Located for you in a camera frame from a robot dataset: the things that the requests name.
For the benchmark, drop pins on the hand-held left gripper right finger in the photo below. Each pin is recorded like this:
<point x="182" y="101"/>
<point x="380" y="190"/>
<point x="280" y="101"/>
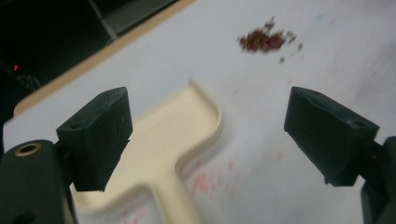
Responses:
<point x="330" y="137"/>

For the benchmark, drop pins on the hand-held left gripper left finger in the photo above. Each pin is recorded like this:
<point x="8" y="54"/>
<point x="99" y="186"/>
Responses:
<point x="96" y="140"/>

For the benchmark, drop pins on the cream plastic dustpan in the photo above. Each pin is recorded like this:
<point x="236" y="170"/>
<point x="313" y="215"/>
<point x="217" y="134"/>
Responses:
<point x="174" y="124"/>

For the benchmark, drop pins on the pile of red crumbs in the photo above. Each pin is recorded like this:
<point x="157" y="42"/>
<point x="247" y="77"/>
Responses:
<point x="261" y="40"/>

